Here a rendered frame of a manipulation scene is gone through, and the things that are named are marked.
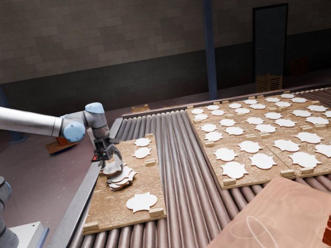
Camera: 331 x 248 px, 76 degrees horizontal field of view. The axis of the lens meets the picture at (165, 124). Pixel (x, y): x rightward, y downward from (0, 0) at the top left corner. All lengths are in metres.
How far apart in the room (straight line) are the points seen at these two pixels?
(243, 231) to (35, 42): 6.26
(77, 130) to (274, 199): 0.75
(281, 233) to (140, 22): 5.85
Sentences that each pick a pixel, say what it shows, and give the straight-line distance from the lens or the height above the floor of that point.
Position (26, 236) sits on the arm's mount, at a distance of 1.17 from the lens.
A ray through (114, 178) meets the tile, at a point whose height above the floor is 0.99.
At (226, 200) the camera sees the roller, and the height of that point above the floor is 0.92.
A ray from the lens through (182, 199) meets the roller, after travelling 1.02.
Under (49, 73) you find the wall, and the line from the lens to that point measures 6.47.
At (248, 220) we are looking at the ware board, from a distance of 0.77.
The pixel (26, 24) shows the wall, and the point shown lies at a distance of 6.58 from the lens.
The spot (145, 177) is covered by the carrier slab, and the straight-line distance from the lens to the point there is 1.18.
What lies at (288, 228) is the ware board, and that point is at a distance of 0.77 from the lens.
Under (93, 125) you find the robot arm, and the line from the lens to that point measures 1.02.
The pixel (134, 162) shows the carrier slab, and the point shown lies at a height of 0.94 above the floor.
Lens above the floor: 1.59
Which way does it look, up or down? 21 degrees down
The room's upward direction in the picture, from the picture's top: 9 degrees counter-clockwise
